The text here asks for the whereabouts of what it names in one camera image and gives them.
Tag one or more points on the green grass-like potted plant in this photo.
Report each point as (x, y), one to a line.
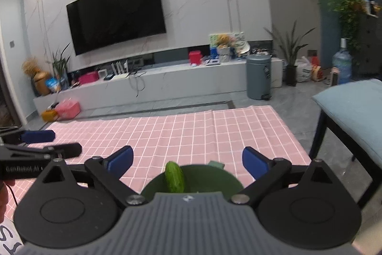
(61, 63)

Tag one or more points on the leafy green cabinet plant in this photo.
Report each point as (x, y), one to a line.
(347, 4)

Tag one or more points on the yellow box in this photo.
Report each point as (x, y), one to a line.
(49, 115)

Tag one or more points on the grey pedal trash can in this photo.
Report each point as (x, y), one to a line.
(258, 75)

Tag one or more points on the pink box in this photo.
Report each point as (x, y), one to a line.
(88, 78)

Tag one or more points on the white plastic bag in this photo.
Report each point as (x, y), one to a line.
(303, 71)

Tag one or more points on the small white device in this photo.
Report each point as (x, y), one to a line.
(103, 74)

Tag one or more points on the white marble tv cabinet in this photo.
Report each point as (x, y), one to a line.
(179, 81)

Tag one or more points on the dark storage cabinet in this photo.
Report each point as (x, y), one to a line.
(370, 43)

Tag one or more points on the blue cushioned stool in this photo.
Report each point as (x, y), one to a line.
(318, 135)

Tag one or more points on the pink checkered cloth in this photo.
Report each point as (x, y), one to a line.
(179, 135)

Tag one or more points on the red box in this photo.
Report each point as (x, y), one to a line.
(195, 57)

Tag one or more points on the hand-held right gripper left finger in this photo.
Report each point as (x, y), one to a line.
(121, 162)

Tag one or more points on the blue water bottle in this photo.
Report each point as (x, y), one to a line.
(342, 63)

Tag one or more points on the white printed sheet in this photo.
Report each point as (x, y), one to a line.
(7, 238)

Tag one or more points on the pile of packaged goods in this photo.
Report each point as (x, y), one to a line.
(226, 46)

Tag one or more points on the long-leaf potted plant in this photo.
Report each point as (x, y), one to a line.
(291, 75)

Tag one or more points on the black flat screen television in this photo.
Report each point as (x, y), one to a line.
(116, 13)

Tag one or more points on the light blue seat cushion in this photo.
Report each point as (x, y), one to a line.
(352, 111)

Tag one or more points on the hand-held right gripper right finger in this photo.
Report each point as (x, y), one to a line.
(253, 164)

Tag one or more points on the pink white stool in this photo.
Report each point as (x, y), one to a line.
(334, 76)

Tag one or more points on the pink plastic basket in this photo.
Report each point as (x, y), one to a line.
(68, 110)

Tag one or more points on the white antenna router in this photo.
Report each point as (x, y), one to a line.
(119, 67)

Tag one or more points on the green bowl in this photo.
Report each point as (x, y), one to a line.
(209, 183)

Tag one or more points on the red orange bag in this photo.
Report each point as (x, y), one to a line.
(317, 69)

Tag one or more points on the blue snack bag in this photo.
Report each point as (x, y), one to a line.
(53, 84)

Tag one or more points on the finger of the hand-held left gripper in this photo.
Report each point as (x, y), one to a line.
(65, 149)
(38, 136)

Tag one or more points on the green cucumber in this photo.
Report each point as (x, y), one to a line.
(175, 177)

